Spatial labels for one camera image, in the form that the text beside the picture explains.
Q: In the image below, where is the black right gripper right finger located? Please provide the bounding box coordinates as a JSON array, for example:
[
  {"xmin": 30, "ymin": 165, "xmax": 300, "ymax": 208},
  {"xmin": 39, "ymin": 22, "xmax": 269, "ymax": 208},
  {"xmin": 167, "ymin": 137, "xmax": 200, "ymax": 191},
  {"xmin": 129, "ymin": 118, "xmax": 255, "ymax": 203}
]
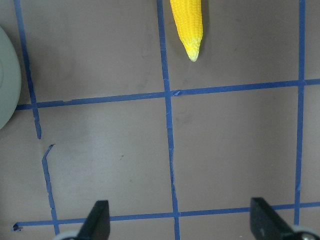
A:
[{"xmin": 250, "ymin": 197, "xmax": 295, "ymax": 240}]

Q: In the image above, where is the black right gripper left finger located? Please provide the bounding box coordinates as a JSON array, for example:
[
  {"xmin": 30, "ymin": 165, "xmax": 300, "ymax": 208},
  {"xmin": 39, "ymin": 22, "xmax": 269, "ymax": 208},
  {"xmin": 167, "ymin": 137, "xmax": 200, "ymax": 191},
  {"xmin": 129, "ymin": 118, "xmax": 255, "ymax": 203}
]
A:
[{"xmin": 76, "ymin": 200, "xmax": 111, "ymax": 240}]

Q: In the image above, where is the yellow corn cob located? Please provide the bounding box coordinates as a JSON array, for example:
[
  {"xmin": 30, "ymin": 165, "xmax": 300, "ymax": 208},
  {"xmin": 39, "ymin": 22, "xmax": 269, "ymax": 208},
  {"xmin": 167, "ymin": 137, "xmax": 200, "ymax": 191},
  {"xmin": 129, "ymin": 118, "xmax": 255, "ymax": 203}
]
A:
[{"xmin": 169, "ymin": 0, "xmax": 203, "ymax": 62}]

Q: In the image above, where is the grey-green pot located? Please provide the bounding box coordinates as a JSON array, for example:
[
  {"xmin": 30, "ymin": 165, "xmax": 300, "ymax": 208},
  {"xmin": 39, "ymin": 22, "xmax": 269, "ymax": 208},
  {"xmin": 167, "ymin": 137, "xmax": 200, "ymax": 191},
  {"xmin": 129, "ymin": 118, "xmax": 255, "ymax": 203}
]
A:
[{"xmin": 0, "ymin": 28, "xmax": 22, "ymax": 128}]

